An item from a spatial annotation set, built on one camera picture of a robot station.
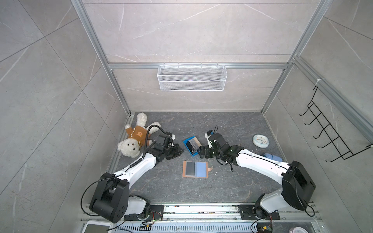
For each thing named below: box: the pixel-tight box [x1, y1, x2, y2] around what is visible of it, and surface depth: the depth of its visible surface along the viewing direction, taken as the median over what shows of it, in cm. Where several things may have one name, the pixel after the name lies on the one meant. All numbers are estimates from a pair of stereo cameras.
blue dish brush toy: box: [263, 152, 284, 162], surface depth 91 cm
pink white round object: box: [288, 226, 310, 233], surface depth 68 cm
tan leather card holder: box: [182, 160, 214, 179], surface depth 90 cm
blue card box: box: [183, 135, 200, 157], surface depth 97 cm
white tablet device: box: [81, 220, 115, 233], surface depth 67 cm
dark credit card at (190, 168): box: [185, 161, 196, 176], surface depth 90 cm
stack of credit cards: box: [186, 136, 203, 155], surface depth 97 cm
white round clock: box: [252, 133, 270, 149], surface depth 100 cm
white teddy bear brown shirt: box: [117, 113, 162, 158], surface depth 97 cm
